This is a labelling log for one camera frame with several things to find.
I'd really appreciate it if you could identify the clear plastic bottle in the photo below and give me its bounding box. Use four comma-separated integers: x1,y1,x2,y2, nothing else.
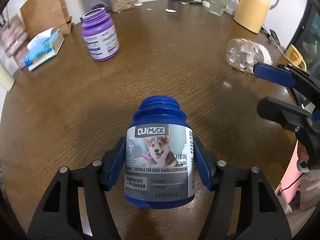
226,38,273,74

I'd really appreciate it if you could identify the pink clothing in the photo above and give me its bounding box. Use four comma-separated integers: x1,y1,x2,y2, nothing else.
274,139,320,228

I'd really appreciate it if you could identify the blue tissue box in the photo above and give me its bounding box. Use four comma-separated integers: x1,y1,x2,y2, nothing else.
23,28,65,72

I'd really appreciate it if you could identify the purple white bottle cap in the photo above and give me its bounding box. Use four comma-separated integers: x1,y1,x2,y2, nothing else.
92,4,105,10

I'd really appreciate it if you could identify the blue supplement bottle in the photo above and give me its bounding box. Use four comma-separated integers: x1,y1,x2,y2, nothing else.
124,95,195,209

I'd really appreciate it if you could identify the clear jar of grains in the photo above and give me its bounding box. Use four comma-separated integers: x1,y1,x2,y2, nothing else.
110,0,135,12

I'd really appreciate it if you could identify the pink speckled vase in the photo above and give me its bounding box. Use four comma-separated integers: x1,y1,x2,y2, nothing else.
1,15,29,69

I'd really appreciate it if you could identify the purple supplement bottle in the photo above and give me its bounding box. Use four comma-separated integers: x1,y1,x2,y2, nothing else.
81,7,119,61

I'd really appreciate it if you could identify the cream thermos bottle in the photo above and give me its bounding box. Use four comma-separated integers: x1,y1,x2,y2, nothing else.
0,63,15,92

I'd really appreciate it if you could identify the black phone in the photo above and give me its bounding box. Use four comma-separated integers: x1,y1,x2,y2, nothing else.
269,29,280,46

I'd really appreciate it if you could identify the brown paper bag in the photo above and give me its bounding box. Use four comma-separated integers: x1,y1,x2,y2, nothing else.
20,0,72,38

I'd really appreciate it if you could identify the clear drinking glass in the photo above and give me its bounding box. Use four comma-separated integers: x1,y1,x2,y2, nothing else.
209,0,229,17

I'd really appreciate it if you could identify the yellow mug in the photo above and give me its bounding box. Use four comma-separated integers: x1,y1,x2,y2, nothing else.
285,44,307,72

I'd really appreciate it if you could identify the yellow thermal jug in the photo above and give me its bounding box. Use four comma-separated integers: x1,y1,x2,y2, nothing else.
234,0,279,34

